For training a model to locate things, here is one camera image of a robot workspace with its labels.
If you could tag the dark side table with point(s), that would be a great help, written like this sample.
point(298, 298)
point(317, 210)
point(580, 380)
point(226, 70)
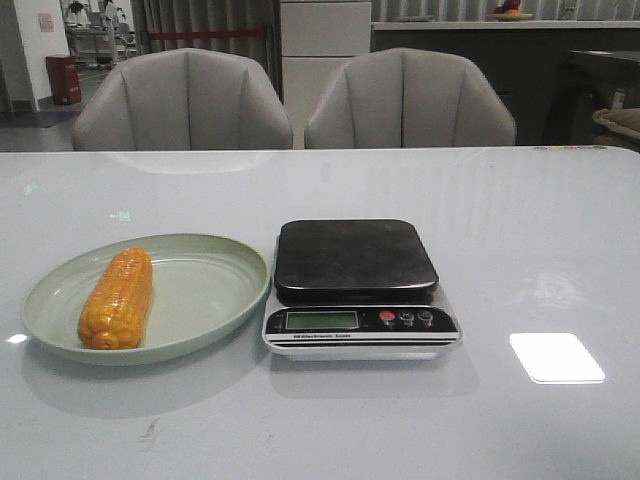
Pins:
point(585, 82)

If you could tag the left grey chair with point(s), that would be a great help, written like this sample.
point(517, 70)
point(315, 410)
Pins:
point(184, 99)

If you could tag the white drawer cabinet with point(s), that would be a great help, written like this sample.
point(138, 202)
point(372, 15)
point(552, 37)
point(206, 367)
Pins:
point(312, 30)

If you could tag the digital kitchen scale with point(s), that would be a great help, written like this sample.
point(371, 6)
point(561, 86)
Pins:
point(357, 289)

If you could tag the red box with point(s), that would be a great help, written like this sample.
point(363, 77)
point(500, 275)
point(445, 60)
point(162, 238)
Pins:
point(63, 78)

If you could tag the grey chair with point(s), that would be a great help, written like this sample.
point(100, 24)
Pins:
point(409, 98)
point(184, 99)

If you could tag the pale green plate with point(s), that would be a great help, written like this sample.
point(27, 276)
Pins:
point(204, 288)

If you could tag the coloured sticker strip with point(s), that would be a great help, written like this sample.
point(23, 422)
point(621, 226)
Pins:
point(569, 147)

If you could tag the fruit bowl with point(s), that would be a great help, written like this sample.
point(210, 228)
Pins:
point(510, 10)

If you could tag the yellow corn cob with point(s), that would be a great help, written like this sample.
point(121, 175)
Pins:
point(114, 315)

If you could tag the dark counter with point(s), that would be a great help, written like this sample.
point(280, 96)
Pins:
point(519, 58)

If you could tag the right grey chair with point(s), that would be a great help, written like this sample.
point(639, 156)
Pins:
point(409, 98)

